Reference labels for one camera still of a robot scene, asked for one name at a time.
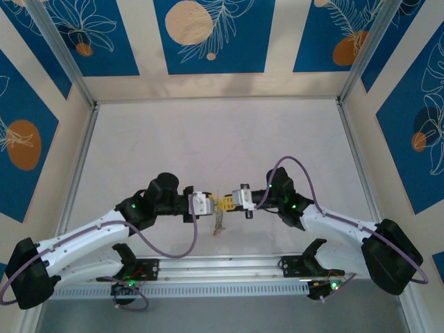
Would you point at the grey metal keyring holder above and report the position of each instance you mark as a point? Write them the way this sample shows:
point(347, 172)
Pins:
point(218, 220)

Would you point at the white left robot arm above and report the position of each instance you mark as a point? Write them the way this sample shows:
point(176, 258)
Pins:
point(79, 236)

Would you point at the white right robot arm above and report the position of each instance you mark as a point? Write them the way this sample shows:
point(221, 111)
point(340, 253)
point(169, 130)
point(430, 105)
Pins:
point(343, 225)

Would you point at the circuit board with green light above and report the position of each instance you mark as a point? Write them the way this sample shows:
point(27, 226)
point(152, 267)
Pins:
point(126, 286)
point(326, 286)

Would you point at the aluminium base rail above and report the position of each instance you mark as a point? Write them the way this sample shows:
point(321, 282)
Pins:
point(222, 267)

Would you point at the aluminium table side rail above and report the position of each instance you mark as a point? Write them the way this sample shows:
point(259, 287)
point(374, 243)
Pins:
point(79, 166)
point(360, 166)

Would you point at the aluminium frame post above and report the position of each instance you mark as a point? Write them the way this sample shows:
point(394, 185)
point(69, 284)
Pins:
point(59, 48)
point(371, 48)

